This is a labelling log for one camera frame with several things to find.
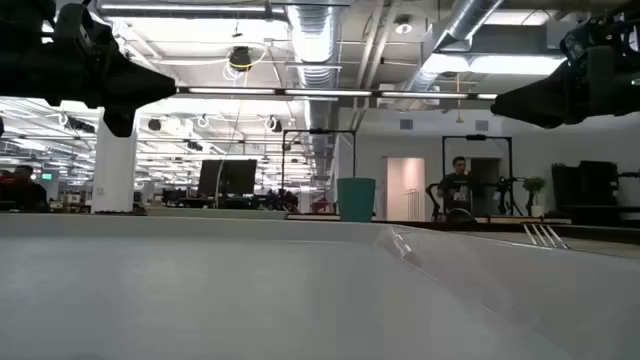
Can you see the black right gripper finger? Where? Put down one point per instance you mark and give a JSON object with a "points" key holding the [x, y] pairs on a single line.
{"points": [[540, 102]]}

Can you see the black computer monitor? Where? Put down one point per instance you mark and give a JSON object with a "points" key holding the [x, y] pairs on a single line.
{"points": [[227, 177]]}

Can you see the potted green plant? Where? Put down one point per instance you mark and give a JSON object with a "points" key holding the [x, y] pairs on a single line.
{"points": [[534, 186]]}

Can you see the person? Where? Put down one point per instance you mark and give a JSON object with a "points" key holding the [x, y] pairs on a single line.
{"points": [[456, 192], [22, 192]]}

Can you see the dark green plastic cup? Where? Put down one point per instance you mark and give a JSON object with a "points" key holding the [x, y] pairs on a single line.
{"points": [[356, 200]]}

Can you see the black overhead camera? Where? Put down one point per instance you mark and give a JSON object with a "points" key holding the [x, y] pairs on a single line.
{"points": [[240, 57]]}

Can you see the green exit sign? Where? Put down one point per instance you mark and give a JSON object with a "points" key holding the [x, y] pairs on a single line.
{"points": [[47, 176]]}

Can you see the black cabinet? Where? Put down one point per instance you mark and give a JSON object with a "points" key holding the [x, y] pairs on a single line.
{"points": [[595, 185]]}

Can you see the black aluminium table frame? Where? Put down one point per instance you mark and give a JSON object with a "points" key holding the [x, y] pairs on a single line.
{"points": [[605, 234]]}

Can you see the black metal frame stand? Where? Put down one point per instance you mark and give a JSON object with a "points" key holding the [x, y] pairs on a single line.
{"points": [[320, 131], [475, 136]]}

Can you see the white column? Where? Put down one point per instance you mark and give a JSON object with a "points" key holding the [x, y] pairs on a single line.
{"points": [[115, 170]]}

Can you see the silver ceiling duct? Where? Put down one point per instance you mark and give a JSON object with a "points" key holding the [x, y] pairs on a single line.
{"points": [[312, 40], [465, 20]]}

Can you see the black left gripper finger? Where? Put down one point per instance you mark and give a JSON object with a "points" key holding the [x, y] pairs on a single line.
{"points": [[140, 87]]}

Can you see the pale pink door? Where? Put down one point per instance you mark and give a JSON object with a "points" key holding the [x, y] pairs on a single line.
{"points": [[405, 185]]}

